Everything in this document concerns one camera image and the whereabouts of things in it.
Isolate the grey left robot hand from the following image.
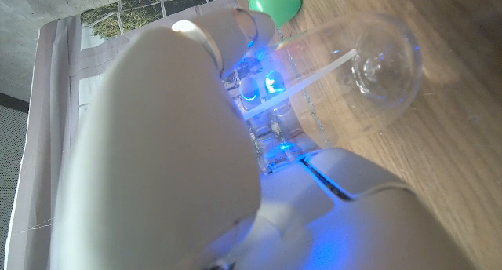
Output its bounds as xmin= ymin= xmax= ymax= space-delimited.
xmin=49 ymin=5 xmax=480 ymax=270

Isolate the green apple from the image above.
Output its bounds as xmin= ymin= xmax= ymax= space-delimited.
xmin=247 ymin=0 xmax=304 ymax=30

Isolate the clear spray bottle black trigger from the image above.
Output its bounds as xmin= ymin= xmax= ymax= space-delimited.
xmin=235 ymin=11 xmax=424 ymax=173

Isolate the printed window forest backdrop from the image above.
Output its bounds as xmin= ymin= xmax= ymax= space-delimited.
xmin=2 ymin=0 xmax=236 ymax=270

